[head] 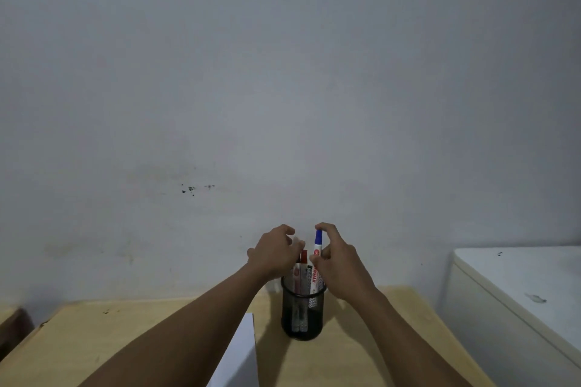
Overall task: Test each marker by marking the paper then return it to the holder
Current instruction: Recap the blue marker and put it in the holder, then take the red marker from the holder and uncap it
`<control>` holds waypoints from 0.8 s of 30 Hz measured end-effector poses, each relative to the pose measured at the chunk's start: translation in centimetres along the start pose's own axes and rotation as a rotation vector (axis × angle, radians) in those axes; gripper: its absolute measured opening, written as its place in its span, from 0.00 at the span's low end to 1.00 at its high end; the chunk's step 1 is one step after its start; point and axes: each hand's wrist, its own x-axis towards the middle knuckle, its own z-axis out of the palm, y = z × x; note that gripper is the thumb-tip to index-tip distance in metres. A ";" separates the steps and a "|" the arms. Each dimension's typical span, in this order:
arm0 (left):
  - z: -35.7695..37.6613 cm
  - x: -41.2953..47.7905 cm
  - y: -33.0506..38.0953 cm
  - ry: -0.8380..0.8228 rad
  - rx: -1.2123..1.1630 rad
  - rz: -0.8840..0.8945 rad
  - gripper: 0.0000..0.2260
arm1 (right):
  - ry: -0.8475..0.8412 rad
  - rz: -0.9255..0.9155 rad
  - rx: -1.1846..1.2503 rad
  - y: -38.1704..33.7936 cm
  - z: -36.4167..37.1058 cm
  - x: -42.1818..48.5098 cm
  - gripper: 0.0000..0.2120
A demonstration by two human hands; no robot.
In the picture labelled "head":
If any person's left hand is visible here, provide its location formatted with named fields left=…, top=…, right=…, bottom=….
left=246, top=224, right=306, bottom=281

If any person's right hand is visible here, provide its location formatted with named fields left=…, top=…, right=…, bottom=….
left=309, top=223, right=378, bottom=307

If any blue cap whiteboard marker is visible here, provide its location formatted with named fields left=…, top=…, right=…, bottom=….
left=310, top=229, right=324, bottom=309

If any red cap whiteboard marker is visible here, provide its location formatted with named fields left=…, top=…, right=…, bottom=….
left=298, top=250, right=310, bottom=333

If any person's right forearm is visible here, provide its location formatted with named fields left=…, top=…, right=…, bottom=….
left=349, top=288, right=474, bottom=387

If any person's left forearm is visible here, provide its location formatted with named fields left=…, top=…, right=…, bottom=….
left=78, top=263, right=273, bottom=387

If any white whiteboard marker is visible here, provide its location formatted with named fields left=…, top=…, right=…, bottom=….
left=291, top=263, right=301, bottom=333

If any black mesh pen holder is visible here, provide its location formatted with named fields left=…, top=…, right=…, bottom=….
left=280, top=274, right=328, bottom=341

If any white paper sheet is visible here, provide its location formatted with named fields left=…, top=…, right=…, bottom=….
left=206, top=313, right=260, bottom=387

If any white cabinet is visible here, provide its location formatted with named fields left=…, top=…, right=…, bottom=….
left=438, top=246, right=581, bottom=387

